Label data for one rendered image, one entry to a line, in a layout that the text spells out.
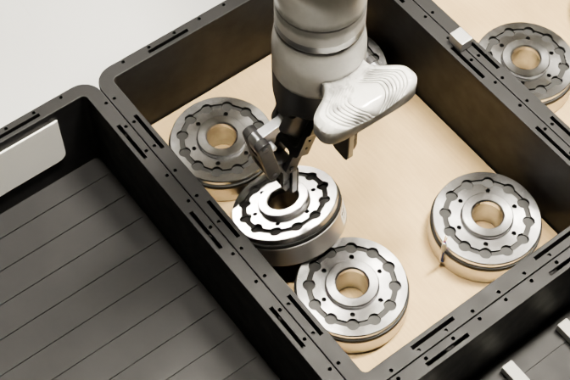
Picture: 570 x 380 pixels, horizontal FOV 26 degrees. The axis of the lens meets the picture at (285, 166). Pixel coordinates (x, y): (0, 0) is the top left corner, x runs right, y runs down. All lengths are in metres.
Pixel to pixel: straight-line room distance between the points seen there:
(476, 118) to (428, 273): 0.16
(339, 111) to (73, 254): 0.35
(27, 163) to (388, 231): 0.34
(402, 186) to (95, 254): 0.30
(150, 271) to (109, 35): 0.42
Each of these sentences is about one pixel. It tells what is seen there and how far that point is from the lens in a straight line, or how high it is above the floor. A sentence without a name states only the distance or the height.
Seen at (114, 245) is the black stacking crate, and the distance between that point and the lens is 1.18.
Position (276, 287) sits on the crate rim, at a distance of 1.03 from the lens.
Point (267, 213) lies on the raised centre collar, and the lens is 1.12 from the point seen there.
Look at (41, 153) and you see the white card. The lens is 1.18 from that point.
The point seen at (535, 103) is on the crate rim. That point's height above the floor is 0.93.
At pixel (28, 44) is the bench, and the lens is 1.50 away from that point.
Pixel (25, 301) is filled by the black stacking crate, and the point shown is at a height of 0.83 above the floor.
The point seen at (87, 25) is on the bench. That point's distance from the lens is 1.51.
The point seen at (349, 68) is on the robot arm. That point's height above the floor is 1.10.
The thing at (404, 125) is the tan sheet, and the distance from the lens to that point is 1.24.
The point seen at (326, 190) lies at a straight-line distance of 1.14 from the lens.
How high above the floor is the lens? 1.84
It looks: 57 degrees down
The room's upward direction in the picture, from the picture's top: straight up
